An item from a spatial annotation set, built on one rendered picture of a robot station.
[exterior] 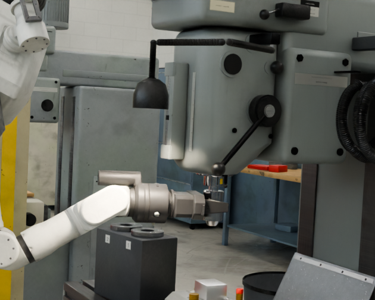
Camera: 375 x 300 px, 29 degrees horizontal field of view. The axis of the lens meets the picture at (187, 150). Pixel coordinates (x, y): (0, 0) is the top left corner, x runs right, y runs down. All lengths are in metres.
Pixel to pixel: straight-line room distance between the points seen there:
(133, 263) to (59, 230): 0.41
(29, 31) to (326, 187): 0.85
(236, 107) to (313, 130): 0.20
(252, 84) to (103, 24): 9.76
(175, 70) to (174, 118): 0.10
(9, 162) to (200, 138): 1.80
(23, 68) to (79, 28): 9.48
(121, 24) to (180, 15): 9.86
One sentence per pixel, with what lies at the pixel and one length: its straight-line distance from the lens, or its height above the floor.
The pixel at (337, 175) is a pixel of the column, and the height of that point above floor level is 1.30.
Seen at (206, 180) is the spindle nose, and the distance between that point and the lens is 1.65.
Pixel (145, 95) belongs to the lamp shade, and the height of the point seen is 1.47.
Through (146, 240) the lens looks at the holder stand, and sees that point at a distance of 1.93.
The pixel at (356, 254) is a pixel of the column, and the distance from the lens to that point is 1.86.
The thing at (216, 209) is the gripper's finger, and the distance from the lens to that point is 1.65.
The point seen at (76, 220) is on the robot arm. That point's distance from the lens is 1.59.
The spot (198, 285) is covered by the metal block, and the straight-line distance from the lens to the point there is 1.70.
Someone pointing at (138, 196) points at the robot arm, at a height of 1.25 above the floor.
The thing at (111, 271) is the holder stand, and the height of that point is 1.00.
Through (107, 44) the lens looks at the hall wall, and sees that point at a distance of 11.32.
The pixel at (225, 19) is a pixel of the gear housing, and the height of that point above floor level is 1.64.
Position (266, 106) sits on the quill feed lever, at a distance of 1.58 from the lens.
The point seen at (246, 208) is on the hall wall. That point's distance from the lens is 9.13.
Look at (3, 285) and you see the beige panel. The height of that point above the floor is 0.65.
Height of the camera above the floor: 1.45
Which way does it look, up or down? 3 degrees down
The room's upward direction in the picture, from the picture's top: 3 degrees clockwise
